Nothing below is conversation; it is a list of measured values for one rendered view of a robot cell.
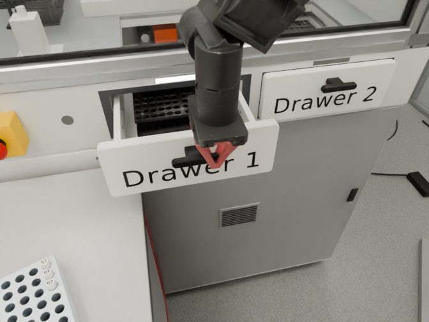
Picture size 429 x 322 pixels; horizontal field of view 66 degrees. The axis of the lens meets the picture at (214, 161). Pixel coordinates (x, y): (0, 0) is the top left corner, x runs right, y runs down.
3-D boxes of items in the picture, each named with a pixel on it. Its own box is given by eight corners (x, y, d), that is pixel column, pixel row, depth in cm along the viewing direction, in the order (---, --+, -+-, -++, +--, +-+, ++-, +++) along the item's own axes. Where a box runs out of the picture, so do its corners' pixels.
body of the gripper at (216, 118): (229, 101, 51) (232, 56, 45) (248, 145, 44) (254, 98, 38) (187, 105, 50) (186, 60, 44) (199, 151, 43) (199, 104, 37)
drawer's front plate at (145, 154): (272, 171, 61) (280, 124, 54) (111, 197, 57) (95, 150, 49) (269, 165, 62) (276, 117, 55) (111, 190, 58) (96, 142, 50)
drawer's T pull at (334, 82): (356, 89, 66) (358, 84, 65) (322, 94, 65) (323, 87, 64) (347, 80, 69) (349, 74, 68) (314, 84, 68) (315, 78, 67)
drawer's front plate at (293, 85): (380, 106, 76) (398, 62, 69) (260, 122, 72) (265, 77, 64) (376, 101, 77) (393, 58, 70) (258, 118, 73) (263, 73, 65)
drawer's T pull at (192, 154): (220, 162, 51) (220, 156, 50) (172, 170, 50) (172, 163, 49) (215, 147, 54) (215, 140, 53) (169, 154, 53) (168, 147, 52)
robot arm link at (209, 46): (201, 46, 35) (251, 40, 36) (186, 20, 39) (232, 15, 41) (201, 101, 40) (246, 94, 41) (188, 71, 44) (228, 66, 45)
